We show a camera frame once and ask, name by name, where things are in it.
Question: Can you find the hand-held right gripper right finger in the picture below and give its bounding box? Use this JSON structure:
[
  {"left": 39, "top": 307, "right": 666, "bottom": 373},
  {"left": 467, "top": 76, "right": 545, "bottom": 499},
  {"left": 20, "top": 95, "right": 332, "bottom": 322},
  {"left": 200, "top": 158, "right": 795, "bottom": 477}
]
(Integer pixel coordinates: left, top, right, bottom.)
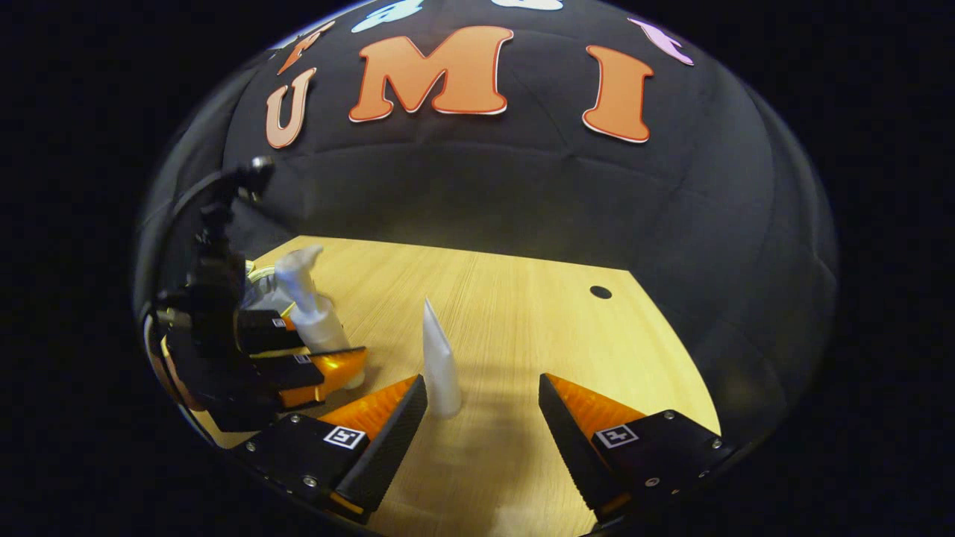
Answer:
[{"left": 539, "top": 373, "right": 736, "bottom": 523}]

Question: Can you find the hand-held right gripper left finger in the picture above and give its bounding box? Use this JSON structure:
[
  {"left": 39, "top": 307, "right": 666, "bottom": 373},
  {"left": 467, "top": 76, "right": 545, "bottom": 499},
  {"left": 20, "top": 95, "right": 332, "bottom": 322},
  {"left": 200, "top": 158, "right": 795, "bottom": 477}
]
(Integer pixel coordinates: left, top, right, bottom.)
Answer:
[{"left": 233, "top": 374, "right": 430, "bottom": 523}]

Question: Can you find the white pump bottle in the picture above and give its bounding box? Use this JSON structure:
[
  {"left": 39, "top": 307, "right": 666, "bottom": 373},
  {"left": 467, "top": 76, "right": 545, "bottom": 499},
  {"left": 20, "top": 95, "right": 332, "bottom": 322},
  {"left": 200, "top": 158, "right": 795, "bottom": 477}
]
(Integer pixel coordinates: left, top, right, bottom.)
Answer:
[{"left": 272, "top": 245, "right": 366, "bottom": 390}]

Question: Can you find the white squeeze tube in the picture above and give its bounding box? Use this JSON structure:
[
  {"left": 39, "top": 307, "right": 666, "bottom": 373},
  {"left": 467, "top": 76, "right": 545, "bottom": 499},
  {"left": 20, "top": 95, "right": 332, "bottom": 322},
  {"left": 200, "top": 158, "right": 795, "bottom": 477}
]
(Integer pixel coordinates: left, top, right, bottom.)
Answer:
[{"left": 422, "top": 297, "right": 463, "bottom": 418}]

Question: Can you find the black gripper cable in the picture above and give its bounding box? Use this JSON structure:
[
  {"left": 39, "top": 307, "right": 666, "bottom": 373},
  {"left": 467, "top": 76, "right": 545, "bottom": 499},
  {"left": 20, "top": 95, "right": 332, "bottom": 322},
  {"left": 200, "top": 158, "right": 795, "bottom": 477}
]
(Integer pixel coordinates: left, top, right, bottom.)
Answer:
[{"left": 153, "top": 170, "right": 228, "bottom": 299}]

